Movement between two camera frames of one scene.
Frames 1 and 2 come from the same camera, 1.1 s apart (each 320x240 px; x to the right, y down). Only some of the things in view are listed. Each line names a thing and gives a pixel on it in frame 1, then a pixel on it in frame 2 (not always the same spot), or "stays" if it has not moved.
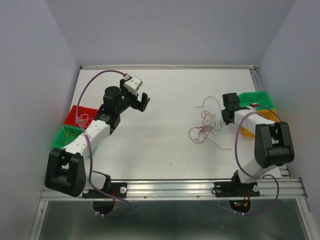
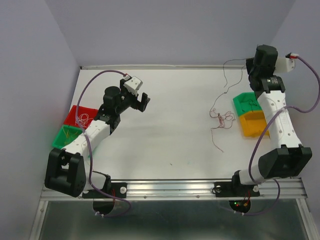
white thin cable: x=83 y=119 stays
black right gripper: x=227 y=121 → x=250 y=63
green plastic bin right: x=261 y=98 stays
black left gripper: x=140 y=106 stays
